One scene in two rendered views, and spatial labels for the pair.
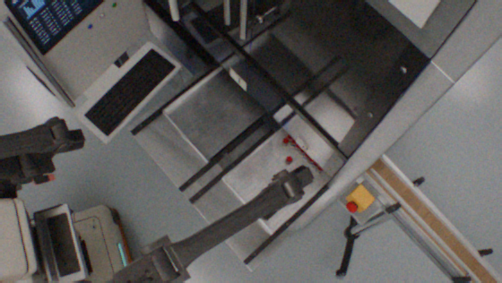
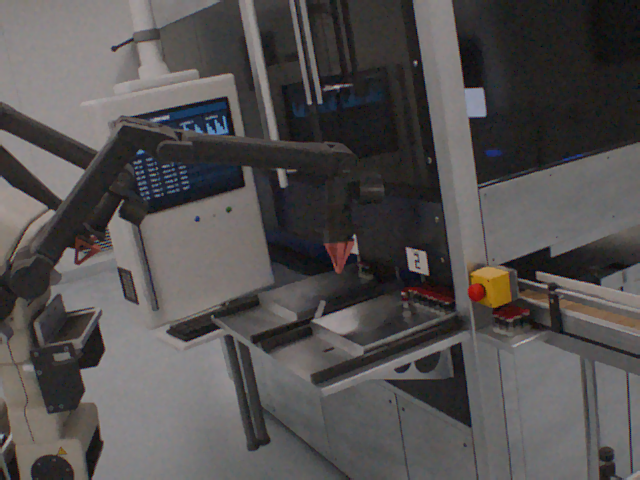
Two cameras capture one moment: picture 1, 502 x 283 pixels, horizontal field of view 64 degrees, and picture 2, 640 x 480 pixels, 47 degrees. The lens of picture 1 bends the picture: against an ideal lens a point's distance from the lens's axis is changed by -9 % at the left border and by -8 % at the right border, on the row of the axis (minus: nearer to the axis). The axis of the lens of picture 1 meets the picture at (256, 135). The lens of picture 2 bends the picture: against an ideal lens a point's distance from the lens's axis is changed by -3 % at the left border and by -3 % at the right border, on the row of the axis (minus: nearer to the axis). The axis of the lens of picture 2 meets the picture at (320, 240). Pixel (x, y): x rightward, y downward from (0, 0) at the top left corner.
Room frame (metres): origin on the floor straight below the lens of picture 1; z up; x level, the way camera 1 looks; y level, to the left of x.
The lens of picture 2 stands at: (-1.23, -0.70, 1.55)
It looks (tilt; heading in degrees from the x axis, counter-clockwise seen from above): 14 degrees down; 25
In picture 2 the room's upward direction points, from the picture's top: 10 degrees counter-clockwise
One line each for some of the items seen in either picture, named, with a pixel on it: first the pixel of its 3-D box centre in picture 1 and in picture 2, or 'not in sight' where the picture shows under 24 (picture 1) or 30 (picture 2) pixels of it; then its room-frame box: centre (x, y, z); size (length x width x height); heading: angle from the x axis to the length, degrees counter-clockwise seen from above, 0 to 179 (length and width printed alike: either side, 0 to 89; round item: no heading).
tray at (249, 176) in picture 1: (282, 174); (394, 318); (0.42, -0.11, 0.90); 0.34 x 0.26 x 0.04; 140
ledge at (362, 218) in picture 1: (362, 200); (517, 333); (0.37, -0.42, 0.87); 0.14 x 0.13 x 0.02; 140
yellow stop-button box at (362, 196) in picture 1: (361, 197); (493, 286); (0.35, -0.38, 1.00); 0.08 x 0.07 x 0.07; 140
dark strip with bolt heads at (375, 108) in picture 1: (359, 130); (421, 109); (0.42, -0.25, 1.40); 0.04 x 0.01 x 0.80; 50
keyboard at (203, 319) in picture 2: (129, 90); (230, 313); (0.70, 0.53, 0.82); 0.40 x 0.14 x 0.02; 149
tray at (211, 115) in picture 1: (220, 107); (330, 291); (0.64, 0.15, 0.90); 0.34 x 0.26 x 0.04; 140
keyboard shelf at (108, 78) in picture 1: (121, 84); (223, 317); (0.73, 0.58, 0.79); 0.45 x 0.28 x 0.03; 149
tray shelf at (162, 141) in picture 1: (236, 155); (339, 321); (0.47, 0.06, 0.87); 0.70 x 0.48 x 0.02; 50
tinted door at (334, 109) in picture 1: (315, 55); (373, 66); (0.55, -0.11, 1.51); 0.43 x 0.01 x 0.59; 50
